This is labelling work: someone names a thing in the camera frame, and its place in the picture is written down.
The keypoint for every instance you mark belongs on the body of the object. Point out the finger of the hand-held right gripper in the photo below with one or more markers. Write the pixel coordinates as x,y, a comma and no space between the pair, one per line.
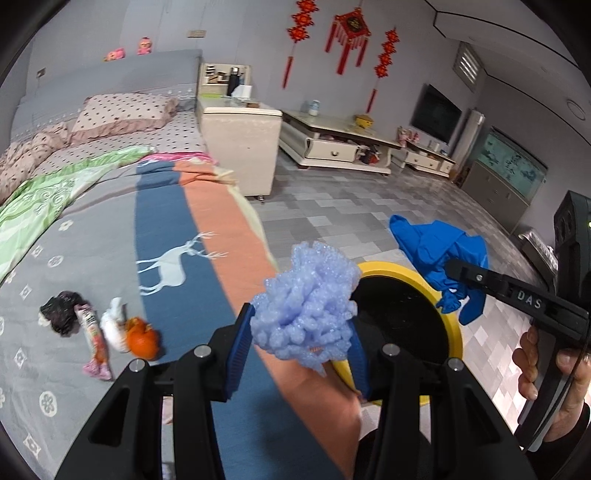
475,278

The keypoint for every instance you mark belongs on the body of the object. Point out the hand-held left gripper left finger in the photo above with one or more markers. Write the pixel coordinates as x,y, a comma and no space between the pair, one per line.
238,355

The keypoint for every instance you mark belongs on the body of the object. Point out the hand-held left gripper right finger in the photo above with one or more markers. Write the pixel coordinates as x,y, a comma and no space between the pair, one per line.
360,369

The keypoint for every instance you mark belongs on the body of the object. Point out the blue cloth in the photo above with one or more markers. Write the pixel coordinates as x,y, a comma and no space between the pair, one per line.
429,249

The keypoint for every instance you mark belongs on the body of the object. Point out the yellow rimmed black trash bin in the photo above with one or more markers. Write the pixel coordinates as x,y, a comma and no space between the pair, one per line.
401,318

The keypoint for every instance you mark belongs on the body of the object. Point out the small white tissue wad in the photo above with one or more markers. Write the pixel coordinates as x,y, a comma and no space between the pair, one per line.
113,330

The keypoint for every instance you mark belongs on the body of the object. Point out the white red snack packet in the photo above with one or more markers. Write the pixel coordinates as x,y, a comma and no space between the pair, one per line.
94,337

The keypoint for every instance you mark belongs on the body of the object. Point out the small black plastic bag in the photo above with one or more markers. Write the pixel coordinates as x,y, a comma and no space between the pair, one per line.
62,314

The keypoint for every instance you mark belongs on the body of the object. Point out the person's right forearm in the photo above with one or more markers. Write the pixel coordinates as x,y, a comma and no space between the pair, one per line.
563,457

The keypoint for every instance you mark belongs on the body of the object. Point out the person's right hand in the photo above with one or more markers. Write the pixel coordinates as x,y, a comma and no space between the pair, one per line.
526,364

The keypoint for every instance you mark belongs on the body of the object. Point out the grey fish tank cabinet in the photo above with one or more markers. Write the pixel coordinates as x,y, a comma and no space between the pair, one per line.
494,198

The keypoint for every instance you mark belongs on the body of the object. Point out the fish tank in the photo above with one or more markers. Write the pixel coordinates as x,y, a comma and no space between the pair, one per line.
508,161

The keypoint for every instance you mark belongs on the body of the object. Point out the small cream cabinet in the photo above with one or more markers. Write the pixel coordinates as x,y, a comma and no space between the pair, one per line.
425,159

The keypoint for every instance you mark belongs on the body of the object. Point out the white standing air conditioner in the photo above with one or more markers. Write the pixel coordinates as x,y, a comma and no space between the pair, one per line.
471,138

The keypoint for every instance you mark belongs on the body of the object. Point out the grey blue orange deer blanket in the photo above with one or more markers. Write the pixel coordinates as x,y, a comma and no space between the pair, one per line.
194,221

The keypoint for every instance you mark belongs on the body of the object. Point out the pink figurine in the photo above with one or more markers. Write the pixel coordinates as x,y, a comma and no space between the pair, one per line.
406,136

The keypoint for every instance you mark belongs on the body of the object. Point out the red black items under stand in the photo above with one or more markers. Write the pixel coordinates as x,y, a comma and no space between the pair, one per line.
369,154

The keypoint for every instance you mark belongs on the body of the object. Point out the cream tv stand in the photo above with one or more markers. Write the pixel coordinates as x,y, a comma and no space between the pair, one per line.
332,150

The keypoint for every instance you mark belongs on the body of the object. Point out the yellow toy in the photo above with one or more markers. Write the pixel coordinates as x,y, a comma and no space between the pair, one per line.
362,121

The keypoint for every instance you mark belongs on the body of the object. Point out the round ceiling lamp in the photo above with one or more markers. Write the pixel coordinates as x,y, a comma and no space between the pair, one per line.
576,108

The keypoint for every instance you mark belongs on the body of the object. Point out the cream nightstand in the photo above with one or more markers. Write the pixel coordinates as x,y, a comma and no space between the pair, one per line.
244,147

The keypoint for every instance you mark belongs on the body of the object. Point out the louvered vent window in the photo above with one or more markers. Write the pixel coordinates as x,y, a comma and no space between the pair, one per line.
468,64

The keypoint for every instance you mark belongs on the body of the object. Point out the white blue humidifier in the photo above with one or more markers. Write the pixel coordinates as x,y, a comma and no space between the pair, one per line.
313,107

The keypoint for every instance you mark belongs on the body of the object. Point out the green patterned quilt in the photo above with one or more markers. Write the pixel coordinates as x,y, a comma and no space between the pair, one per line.
46,194

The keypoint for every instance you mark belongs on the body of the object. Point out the pink polka dot pillow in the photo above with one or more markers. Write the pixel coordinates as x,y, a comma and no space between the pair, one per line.
120,115

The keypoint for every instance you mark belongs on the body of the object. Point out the black bottle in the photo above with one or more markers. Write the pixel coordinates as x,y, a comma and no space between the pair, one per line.
233,81

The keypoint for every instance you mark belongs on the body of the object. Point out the red diamond tassel ornament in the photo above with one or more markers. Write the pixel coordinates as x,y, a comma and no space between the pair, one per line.
352,25

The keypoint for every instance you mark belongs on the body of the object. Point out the pink polka dot quilt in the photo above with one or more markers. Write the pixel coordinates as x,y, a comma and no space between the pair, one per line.
23,157

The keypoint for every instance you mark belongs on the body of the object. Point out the grey upholstered bed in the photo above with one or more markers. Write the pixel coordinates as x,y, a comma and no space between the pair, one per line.
138,69

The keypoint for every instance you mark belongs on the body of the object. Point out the pink plush toy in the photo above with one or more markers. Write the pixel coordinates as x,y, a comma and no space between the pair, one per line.
114,54
144,45

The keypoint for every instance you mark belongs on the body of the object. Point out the wall television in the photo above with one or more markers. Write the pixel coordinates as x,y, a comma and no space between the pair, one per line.
436,115

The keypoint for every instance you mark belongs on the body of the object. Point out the wall switch panel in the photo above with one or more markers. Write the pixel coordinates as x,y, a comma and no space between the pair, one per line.
196,33

